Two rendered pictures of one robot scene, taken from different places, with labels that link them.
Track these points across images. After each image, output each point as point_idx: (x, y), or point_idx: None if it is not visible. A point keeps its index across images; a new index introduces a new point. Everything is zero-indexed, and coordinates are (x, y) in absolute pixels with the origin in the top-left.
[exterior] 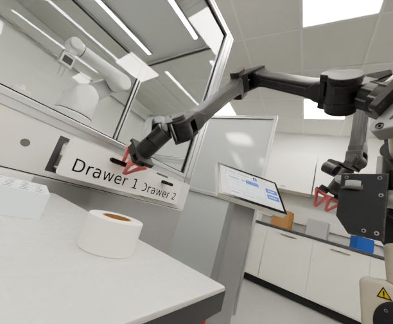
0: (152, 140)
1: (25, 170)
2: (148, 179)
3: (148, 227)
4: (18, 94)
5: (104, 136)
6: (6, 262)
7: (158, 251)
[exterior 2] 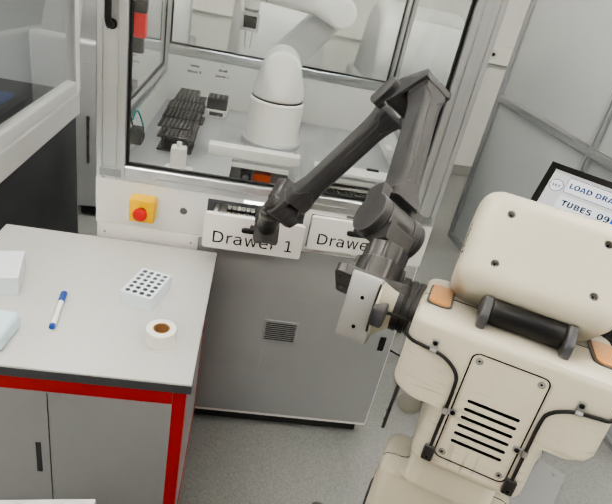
0: (260, 222)
1: (190, 233)
2: (328, 229)
3: None
4: (166, 174)
5: (253, 187)
6: (111, 344)
7: (195, 349)
